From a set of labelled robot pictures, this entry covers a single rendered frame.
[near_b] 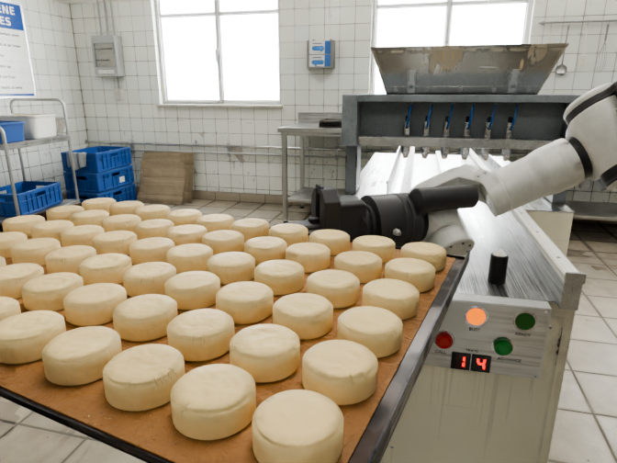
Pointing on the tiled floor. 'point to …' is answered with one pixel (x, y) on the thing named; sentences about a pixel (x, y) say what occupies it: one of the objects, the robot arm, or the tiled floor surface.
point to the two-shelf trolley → (35, 145)
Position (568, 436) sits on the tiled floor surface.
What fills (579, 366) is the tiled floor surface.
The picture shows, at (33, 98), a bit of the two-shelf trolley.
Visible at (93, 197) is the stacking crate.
